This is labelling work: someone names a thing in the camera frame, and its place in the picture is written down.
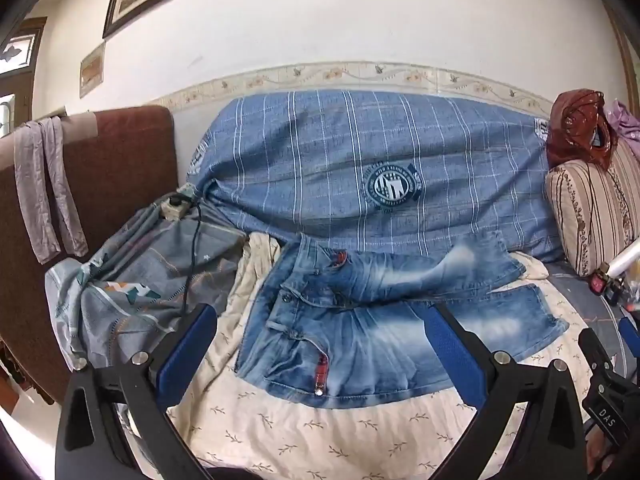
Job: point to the striped beige pillow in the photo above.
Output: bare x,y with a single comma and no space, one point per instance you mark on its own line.
596,210

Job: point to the person's right hand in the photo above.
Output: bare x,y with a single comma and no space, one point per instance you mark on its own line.
605,461

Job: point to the purple cloth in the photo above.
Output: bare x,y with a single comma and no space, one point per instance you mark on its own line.
625,124

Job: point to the brown headboard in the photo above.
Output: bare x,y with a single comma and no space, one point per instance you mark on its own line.
116,162

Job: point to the white tube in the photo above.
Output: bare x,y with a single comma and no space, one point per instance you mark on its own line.
623,260

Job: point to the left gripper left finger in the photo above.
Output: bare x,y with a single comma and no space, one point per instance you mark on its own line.
91,443

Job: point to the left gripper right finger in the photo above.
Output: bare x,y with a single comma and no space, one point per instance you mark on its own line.
549,443

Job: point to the red-brown bag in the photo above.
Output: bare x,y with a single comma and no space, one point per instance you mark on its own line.
578,130

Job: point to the wooden door with windows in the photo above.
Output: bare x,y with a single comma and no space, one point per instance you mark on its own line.
18,66

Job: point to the white power strip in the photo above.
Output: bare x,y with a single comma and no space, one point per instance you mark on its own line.
177,205

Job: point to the grey cloth on headboard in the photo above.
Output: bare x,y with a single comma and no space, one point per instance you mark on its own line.
48,209

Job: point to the blue denim pants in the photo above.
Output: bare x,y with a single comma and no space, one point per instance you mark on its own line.
336,328

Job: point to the small framed picture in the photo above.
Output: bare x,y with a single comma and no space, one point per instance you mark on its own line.
91,70

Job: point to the cream leaf-print blanket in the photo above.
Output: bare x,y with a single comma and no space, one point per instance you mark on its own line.
225,420

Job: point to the grey patterned bedsheet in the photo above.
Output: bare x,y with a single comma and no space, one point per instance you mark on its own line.
140,284

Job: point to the small red bottle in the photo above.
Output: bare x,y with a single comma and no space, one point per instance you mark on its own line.
598,282

